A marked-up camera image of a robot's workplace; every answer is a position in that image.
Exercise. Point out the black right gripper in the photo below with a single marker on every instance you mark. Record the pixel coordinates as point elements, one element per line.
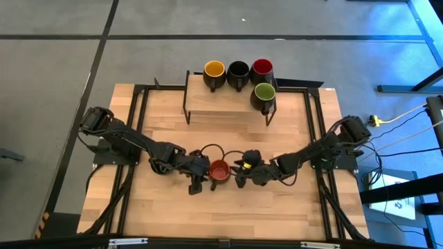
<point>259,171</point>

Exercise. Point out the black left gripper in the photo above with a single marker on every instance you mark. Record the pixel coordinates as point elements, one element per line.
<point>190,164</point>

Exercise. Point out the orange mug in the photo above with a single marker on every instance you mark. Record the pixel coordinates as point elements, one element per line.
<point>219,170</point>

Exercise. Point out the black mug green interior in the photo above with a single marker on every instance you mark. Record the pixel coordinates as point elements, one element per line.
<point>264,92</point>

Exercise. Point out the black mug yellow interior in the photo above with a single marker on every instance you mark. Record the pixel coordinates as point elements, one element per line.
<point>214,68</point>

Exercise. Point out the matte all-black mug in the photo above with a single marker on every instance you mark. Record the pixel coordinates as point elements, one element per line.
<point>238,69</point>

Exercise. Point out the black mug red interior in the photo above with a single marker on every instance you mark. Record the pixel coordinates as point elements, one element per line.
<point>262,66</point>

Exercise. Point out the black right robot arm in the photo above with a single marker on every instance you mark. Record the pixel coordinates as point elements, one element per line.
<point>311,152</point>

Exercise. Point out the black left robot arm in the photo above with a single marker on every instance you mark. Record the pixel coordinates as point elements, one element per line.
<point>131,138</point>

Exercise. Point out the black flat bar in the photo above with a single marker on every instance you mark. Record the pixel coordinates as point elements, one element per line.
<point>301,83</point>

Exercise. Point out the yellow power plug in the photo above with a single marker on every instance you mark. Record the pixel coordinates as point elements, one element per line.
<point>375,121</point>

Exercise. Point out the black crossbar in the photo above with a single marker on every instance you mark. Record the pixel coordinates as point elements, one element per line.
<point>69,245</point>

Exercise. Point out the black base hazard stripes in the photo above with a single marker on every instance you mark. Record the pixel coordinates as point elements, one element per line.
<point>59,224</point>

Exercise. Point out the white printed box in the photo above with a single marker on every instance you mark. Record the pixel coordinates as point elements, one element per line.
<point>398,207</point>

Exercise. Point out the grey metal foot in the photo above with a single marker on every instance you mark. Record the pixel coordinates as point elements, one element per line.
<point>10,154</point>

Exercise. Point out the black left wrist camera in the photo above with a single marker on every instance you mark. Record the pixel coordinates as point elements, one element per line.
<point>195,185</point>

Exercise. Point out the wooden shelf riser black frame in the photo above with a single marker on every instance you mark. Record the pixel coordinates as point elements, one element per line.
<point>221,102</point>

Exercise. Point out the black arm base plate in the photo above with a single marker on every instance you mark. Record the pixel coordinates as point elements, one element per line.
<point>104,159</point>
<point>347,166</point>

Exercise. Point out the silver bracket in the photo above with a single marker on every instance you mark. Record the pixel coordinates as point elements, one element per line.
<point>320,245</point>
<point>128,241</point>

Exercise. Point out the black metal desk frame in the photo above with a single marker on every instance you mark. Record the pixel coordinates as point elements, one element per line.
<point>398,89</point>
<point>394,191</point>

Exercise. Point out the black equipment post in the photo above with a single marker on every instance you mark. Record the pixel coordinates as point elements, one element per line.
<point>435,119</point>

